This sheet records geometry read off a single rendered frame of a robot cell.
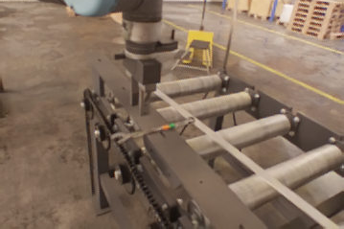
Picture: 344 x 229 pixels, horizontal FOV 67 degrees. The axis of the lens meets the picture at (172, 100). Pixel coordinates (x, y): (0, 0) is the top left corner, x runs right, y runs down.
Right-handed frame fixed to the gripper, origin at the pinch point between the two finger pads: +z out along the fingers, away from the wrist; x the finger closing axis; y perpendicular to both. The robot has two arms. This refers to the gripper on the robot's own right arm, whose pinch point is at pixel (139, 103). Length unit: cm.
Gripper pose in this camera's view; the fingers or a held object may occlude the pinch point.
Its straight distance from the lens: 69.3
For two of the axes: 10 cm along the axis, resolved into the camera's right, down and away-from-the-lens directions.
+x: 4.9, 4.4, -7.5
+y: -8.7, 1.7, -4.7
